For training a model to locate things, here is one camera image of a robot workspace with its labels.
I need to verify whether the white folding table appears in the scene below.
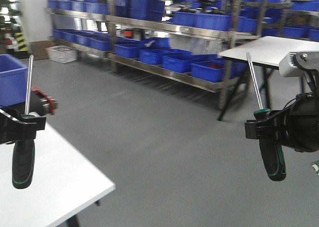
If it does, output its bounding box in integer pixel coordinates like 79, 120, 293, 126
219, 36, 319, 109

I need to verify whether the large blue plastic bin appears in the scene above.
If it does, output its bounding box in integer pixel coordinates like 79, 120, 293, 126
0, 54, 28, 106

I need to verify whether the green circuit board right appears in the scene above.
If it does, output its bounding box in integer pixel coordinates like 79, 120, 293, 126
311, 160, 319, 175

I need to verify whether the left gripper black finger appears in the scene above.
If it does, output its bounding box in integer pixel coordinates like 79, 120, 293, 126
0, 108, 46, 144

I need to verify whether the green potted plant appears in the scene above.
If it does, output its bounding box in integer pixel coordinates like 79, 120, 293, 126
0, 0, 19, 42

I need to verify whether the steel shelving rack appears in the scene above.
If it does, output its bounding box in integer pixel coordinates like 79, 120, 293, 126
47, 0, 312, 112

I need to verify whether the orange white traffic cone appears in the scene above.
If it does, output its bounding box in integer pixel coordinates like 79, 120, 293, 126
4, 29, 16, 54

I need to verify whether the red conveyor end roller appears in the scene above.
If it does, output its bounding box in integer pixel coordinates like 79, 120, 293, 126
29, 85, 59, 116

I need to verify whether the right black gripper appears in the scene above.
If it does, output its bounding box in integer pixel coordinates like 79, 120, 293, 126
245, 92, 319, 152

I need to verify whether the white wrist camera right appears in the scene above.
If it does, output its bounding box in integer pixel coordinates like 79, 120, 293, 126
279, 51, 319, 77

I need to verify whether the black yellow traffic cone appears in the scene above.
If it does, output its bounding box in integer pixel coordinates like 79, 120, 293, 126
14, 32, 28, 59

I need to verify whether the green black screwdriver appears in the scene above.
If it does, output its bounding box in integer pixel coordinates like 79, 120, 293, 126
11, 55, 35, 190
245, 52, 286, 182

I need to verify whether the brown cardboard box on floor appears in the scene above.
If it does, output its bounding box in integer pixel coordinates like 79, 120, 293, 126
30, 40, 57, 60

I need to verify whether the white wire basket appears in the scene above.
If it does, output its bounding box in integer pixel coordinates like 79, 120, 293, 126
46, 45, 77, 63

